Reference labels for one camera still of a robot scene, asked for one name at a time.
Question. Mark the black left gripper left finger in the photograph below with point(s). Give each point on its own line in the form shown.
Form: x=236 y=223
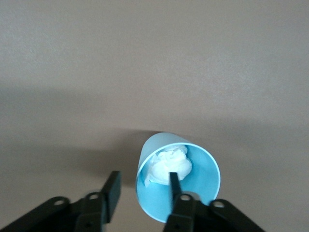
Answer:
x=112 y=193

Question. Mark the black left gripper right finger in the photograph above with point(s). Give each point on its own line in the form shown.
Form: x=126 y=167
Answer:
x=186 y=210

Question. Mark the light blue cup holding tissue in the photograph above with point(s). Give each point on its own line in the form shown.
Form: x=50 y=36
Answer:
x=200 y=174

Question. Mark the crumpled white tissue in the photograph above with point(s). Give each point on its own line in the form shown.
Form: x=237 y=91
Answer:
x=169 y=166

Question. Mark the brown table cloth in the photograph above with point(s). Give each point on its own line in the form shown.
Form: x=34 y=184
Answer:
x=120 y=72

